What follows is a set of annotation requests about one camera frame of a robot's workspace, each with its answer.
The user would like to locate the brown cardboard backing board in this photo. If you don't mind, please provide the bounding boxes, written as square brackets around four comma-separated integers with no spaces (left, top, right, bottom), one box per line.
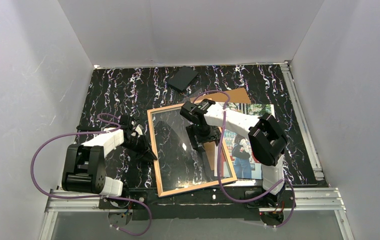
[190,88,251,171]

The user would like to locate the aluminium rail front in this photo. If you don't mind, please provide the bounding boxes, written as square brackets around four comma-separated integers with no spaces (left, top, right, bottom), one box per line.
[39,187,354,240]

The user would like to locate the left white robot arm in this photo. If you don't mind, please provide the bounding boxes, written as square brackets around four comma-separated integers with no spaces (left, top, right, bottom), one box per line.
[62,115,157,197]

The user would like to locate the colour photo print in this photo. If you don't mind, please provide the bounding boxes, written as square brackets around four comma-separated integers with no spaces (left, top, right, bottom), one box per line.
[223,103,275,180]

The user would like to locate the clear acrylic sheet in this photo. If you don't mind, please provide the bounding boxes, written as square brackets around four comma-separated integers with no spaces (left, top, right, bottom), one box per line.
[147,104,237,197]

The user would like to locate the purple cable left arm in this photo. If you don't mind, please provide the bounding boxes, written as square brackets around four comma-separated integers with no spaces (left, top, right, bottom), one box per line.
[30,113,153,238]

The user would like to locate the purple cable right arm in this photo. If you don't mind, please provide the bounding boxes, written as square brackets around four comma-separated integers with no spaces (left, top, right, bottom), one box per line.
[192,90,296,229]

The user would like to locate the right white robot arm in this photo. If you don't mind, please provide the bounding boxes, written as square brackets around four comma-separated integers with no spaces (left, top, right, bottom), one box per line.
[180,99,288,203]

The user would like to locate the aluminium rail right side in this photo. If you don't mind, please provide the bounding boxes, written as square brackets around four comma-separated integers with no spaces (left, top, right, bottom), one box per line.
[280,62,323,177]

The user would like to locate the black mounting base plate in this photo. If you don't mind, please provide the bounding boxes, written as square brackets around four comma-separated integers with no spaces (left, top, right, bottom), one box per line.
[98,186,294,221]

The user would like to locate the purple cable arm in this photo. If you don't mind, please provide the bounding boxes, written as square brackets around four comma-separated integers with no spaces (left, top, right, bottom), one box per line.
[192,90,296,229]
[30,113,153,238]

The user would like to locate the aluminium rail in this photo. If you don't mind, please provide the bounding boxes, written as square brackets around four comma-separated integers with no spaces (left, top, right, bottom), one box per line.
[39,187,354,240]
[280,62,323,177]

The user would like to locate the black foam block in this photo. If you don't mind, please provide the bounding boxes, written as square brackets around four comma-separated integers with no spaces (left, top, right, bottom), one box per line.
[167,66,199,93]

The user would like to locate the light wooden picture frame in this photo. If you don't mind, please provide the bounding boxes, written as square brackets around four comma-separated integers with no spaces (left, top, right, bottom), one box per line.
[147,101,238,198]

